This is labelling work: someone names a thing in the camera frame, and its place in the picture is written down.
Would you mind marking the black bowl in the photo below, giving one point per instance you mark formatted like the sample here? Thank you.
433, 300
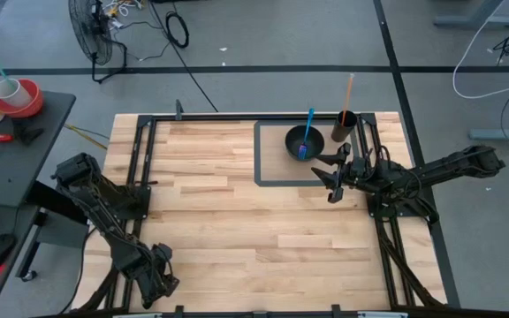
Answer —
292, 141

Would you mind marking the grey desk foot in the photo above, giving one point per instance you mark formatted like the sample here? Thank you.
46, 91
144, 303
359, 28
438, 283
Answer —
502, 134
471, 20

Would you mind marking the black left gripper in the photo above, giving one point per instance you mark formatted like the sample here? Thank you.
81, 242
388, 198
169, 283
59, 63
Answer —
155, 269

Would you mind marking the tan placemat with dark border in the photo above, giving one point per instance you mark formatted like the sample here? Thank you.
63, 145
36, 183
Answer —
272, 154

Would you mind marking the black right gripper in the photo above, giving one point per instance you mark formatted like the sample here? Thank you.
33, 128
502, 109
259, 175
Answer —
354, 172

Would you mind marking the black cylindrical cup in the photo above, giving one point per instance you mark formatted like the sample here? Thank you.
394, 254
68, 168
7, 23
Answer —
340, 132

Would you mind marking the blue plastic utensil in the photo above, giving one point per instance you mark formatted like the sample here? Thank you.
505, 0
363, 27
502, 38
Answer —
307, 130

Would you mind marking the black metal table frame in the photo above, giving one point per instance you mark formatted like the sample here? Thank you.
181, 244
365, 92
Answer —
259, 117

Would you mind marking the orange bowl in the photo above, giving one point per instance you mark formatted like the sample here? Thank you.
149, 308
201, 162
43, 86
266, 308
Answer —
33, 103

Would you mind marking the white cup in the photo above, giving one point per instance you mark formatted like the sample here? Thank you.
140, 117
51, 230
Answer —
9, 93

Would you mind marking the orange straw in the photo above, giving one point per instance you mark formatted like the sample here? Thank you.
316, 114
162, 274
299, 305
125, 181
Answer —
347, 99

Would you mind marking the small black tool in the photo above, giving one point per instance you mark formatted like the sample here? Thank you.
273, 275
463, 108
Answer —
27, 132

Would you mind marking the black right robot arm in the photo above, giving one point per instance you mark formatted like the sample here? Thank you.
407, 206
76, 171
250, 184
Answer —
435, 170

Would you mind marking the black floor fan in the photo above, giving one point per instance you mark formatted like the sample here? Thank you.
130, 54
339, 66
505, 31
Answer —
87, 31

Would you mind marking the black side desk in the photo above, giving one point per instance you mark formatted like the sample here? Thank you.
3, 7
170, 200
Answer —
16, 176

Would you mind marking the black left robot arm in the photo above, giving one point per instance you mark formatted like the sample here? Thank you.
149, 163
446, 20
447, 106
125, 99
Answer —
104, 212

